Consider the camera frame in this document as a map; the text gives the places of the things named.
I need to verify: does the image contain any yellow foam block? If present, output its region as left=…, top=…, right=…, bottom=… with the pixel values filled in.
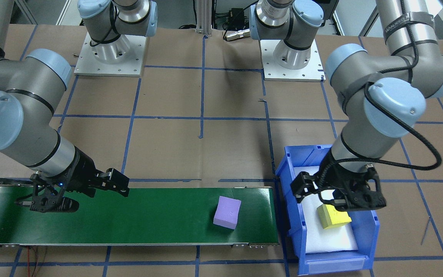
left=317, top=204, right=353, bottom=230

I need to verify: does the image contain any purple foam block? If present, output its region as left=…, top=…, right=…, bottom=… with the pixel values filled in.
left=213, top=195, right=242, bottom=230

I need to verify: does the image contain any blue plastic bin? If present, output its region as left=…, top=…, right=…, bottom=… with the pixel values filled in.
left=275, top=144, right=380, bottom=276

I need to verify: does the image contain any green conveyor belt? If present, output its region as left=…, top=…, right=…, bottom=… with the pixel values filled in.
left=0, top=184, right=280, bottom=248

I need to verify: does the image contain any white foam sheet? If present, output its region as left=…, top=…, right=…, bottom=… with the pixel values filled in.
left=298, top=165, right=359, bottom=254

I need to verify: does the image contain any silver cylindrical connector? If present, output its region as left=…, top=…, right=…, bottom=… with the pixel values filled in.
left=223, top=28, right=251, bottom=41

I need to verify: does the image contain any small black box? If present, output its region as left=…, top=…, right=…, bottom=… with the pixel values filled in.
left=228, top=7, right=246, bottom=24

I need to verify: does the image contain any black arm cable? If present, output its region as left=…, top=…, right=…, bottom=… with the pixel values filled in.
left=345, top=0, right=443, bottom=172

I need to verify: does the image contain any red and black wire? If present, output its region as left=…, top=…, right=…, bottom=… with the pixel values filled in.
left=25, top=245, right=47, bottom=277

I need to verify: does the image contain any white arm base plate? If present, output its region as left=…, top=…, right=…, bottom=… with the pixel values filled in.
left=261, top=37, right=326, bottom=82
left=74, top=32, right=147, bottom=77

